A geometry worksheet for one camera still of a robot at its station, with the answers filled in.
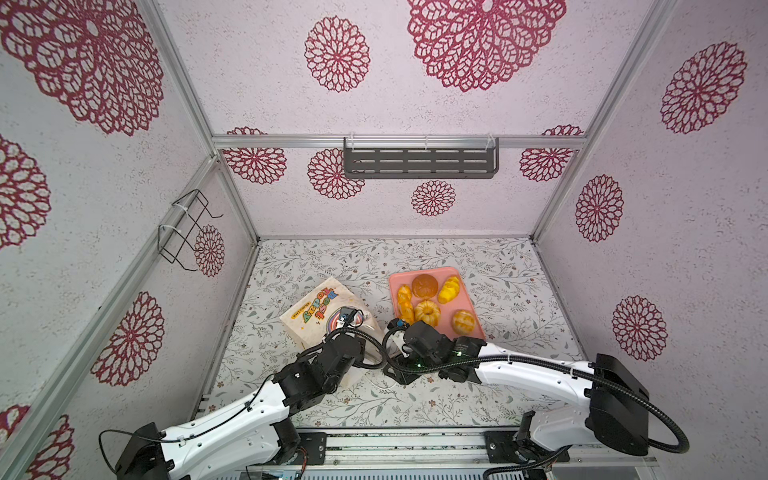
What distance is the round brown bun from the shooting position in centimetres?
102

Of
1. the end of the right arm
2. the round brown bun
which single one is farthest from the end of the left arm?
the round brown bun

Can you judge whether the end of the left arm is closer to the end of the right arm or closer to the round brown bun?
the end of the right arm
